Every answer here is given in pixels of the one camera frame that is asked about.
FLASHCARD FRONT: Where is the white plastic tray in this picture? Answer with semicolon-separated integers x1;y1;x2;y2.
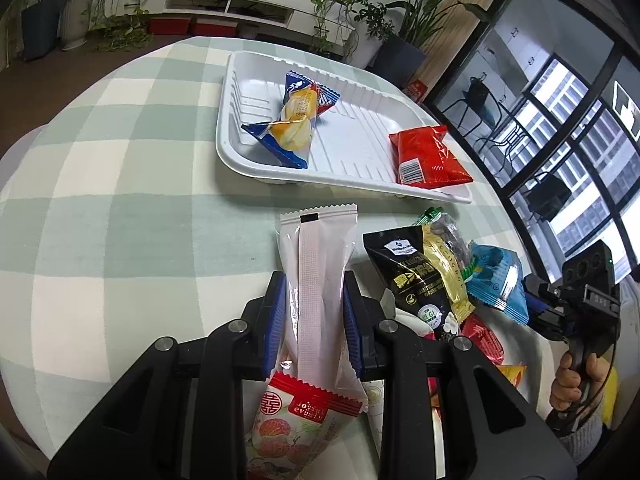
216;51;472;204

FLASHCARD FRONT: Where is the gold foil snack packet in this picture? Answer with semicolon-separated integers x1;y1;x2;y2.
421;224;475;324

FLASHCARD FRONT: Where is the trailing green plant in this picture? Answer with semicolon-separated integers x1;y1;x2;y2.
310;0;394;67

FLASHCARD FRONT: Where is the orange cartoon snack packet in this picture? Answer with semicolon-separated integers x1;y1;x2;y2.
497;365;527;388

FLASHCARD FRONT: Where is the clear green-edged seed packet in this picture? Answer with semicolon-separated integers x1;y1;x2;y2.
413;207;476;282

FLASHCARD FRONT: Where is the white plant pot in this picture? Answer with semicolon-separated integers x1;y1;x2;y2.
60;0;92;51

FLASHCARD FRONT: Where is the dark red foil packet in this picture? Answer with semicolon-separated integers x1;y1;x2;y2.
460;313;504;365

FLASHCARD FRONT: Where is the light blue snack bag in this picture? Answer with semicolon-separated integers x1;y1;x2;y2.
466;242;529;325

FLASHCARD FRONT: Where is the white tv cabinet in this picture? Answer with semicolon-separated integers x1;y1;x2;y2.
106;0;362;57

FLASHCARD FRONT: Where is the bright red snack bag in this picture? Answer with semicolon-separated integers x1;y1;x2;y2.
388;125;473;190

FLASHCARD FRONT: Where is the black snack packet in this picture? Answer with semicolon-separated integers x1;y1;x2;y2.
363;226;460;340

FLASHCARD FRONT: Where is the right hand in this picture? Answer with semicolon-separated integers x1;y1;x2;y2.
549;352;611;418

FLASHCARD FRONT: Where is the green leafy plant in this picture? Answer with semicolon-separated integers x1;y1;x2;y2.
385;0;490;48

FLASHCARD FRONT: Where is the red-topped lychee snack packet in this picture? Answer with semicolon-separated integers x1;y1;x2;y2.
245;372;363;479

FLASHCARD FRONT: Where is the pale pink long packet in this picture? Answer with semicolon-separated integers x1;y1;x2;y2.
278;204;368;413

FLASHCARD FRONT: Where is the red box on floor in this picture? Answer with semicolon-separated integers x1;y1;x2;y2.
402;79;428;104

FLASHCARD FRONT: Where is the green checked tablecloth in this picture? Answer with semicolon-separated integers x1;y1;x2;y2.
0;34;551;461

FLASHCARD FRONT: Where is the blue yellow cake packet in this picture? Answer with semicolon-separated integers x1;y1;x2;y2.
241;70;341;169

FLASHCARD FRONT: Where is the dark blue plant pot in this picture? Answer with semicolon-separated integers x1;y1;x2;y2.
372;35;426;88

